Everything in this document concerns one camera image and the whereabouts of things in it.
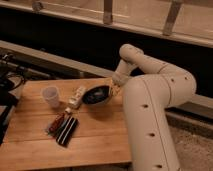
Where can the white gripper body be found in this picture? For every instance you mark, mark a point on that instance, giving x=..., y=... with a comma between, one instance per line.
x=119, y=79

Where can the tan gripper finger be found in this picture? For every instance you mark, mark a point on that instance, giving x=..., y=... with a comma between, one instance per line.
x=113, y=89

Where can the dark ceramic bowl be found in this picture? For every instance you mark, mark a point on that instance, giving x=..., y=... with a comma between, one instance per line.
x=97, y=95

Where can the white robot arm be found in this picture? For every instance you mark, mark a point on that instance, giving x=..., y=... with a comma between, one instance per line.
x=150, y=86

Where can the translucent plastic cup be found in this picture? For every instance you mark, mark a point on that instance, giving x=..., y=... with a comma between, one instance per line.
x=51, y=96

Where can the wooden board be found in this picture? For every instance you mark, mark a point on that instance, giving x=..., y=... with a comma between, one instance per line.
x=99, y=138

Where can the black white striped case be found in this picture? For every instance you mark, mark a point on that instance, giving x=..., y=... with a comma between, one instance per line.
x=67, y=131

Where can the black equipment at left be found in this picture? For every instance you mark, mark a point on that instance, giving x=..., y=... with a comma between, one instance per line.
x=9, y=81

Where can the red handled screwdriver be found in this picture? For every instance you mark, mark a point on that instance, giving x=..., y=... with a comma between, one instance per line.
x=58, y=121

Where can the metal window rail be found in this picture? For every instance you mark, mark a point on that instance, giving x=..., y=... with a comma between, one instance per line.
x=188, y=21

